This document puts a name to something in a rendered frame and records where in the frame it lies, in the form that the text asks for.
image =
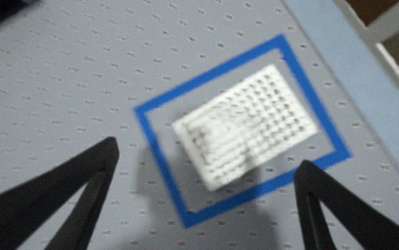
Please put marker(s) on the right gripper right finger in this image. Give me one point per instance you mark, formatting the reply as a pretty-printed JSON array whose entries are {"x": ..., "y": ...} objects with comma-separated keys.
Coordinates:
[{"x": 371, "y": 229}]

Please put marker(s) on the blue tape rectangle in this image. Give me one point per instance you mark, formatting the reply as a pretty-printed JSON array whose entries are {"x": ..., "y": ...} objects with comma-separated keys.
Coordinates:
[{"x": 336, "y": 154}]

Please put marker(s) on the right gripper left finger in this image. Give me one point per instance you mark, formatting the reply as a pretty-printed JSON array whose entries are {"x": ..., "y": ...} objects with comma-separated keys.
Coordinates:
[{"x": 24, "y": 208}]

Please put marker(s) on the white well plate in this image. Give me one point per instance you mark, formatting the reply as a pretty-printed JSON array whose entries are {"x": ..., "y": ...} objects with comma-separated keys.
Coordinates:
[{"x": 240, "y": 127}]

